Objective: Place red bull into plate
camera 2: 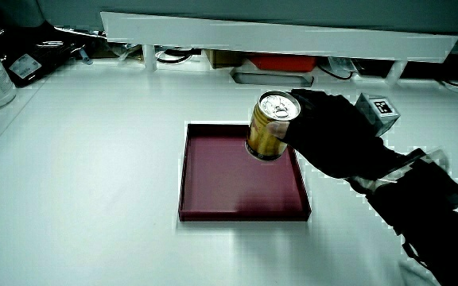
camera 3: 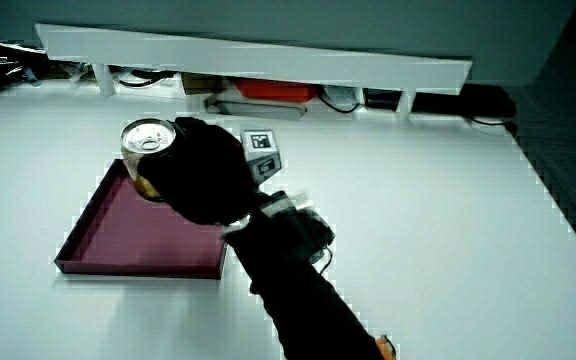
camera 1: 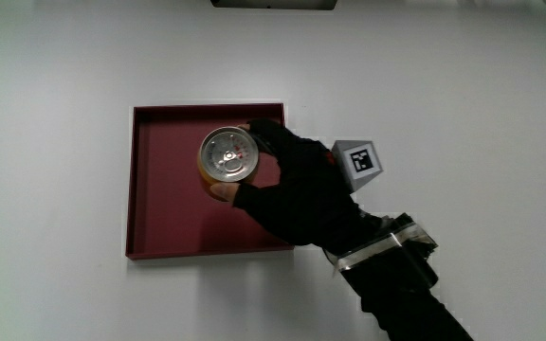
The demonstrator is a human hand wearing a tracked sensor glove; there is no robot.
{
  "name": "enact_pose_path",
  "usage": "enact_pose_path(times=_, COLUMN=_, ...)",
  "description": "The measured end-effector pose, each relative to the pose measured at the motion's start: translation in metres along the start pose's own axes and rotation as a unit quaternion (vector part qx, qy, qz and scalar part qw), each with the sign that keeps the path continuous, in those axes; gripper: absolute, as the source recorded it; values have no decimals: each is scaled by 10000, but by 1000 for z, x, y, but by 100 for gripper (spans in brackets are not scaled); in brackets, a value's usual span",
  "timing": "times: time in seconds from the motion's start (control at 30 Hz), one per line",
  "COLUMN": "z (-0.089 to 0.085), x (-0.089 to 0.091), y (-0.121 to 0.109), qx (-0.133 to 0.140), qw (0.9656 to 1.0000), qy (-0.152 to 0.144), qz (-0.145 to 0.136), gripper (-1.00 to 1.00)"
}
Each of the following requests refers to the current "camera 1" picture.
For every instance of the person's right hand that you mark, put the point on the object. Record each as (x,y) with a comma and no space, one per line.
(311,199)

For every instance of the gold red bull can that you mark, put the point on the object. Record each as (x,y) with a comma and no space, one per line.
(228,152)

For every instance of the dark red square plate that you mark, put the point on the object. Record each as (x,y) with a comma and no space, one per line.
(169,203)

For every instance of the dark grey device base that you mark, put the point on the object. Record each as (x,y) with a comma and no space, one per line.
(273,4)

